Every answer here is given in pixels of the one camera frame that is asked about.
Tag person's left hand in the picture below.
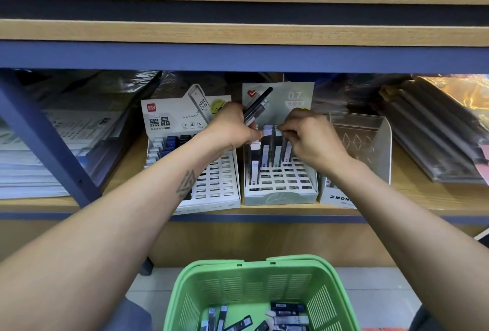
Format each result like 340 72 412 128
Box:
199 101 265 154

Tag person's right hand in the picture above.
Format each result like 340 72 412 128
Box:
277 108 354 177

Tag clear plastic display box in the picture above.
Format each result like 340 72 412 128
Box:
318 110 394 210

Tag pale green display box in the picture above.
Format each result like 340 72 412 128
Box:
241 81 320 206

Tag white display box red label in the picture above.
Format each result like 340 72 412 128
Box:
140 83 242 215

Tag green plastic basket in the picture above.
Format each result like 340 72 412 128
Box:
164 255 361 331

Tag pile of lead cases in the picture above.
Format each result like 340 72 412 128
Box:
200 301 311 331

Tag person's left forearm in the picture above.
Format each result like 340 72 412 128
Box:
0 137 226 331

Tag person's right forearm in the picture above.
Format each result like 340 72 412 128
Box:
332 155 489 331

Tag dark plastic-wrapped packs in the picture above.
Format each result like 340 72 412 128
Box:
313 75 489 187

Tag stack of wrapped paper packs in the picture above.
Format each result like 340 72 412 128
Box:
0 71 163 201

